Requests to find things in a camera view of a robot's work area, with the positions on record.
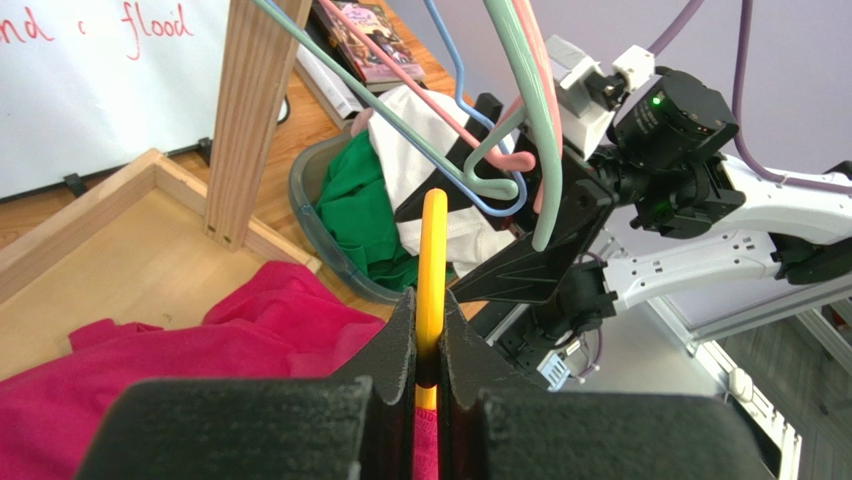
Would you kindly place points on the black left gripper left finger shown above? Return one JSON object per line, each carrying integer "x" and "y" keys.
{"x": 357, "y": 423}

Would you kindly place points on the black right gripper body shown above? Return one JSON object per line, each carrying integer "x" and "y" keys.
{"x": 532, "y": 226}

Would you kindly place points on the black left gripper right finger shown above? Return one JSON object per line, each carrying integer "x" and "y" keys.
{"x": 494, "y": 423}

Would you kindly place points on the pink hanger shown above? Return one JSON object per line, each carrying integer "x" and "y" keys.
{"x": 491, "y": 176}

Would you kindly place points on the pale green hanger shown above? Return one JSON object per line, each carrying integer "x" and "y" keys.
{"x": 520, "y": 139}

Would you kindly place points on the yellow plastic hanger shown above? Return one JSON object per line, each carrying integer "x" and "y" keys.
{"x": 430, "y": 296}

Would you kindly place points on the magenta t shirt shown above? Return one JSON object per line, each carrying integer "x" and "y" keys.
{"x": 283, "y": 323}

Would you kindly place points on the green t shirt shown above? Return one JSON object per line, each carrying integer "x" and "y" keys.
{"x": 355, "y": 209}

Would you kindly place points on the dusty pink t shirt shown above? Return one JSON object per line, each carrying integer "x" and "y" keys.
{"x": 361, "y": 122}

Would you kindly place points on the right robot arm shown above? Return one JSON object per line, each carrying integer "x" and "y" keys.
{"x": 663, "y": 158}

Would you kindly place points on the clear blue plastic tub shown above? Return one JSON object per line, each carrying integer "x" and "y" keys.
{"x": 305, "y": 185}

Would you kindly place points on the illustrated paperback book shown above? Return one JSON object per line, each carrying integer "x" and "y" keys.
{"x": 356, "y": 57}

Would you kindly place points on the wooden clothes rack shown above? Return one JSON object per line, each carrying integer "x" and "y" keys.
{"x": 153, "y": 243}

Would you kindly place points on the white board with red writing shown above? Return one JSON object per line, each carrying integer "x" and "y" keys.
{"x": 87, "y": 86}

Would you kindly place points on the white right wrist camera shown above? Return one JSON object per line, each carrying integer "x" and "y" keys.
{"x": 588, "y": 97}

